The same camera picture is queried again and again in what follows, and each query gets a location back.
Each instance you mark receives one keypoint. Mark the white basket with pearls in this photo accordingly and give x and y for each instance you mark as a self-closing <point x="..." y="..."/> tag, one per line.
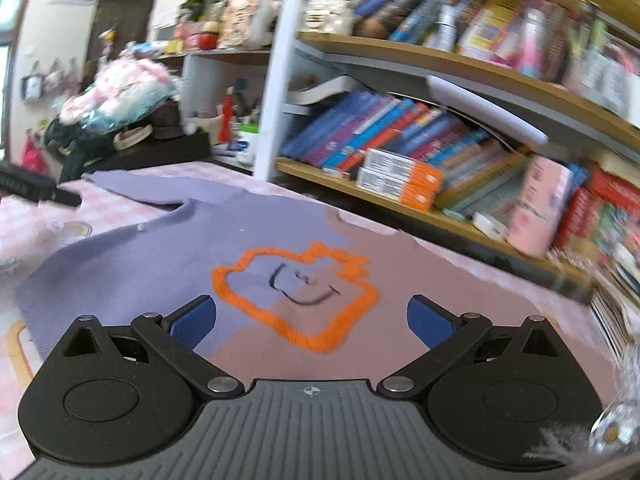
<point x="328" y="17"/>

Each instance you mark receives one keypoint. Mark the white pen holder cup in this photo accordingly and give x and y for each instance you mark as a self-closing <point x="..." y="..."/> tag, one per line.
<point x="247" y="140"/>

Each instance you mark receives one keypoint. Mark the row of colourful books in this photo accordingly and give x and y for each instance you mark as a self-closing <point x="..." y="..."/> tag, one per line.
<point x="477" y="161"/>

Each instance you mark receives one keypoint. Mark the black bag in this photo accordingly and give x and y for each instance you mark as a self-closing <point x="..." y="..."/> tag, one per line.
<point x="157" y="139"/>

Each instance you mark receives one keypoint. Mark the white rolled paper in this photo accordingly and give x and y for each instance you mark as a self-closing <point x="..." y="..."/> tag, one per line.
<point x="496" y="117"/>

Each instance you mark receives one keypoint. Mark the pink checkered tablecloth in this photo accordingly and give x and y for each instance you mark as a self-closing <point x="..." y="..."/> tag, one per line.
<point x="278" y="429"/>

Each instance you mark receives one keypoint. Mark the lower orange white box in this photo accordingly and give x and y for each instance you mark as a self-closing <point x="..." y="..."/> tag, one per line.
<point x="399" y="191"/>

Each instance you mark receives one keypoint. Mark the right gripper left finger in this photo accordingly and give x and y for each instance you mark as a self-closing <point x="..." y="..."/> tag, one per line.
<point x="116" y="394"/>

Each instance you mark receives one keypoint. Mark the orange white box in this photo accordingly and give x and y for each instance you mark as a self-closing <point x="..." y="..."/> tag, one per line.
<point x="404" y="168"/>
<point x="399" y="191"/>

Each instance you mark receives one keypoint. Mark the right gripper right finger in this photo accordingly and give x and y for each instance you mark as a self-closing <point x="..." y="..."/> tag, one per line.
<point x="490" y="392"/>

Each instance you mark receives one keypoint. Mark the purple and pink sweater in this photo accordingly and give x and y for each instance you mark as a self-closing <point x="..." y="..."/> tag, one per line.
<point x="299" y="292"/>

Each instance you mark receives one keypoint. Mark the wooden bookshelf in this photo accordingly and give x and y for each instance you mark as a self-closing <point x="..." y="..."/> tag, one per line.
<point x="568" y="67"/>

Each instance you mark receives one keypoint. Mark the upper orange white box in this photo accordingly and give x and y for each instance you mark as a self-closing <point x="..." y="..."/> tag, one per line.
<point x="404" y="168"/>

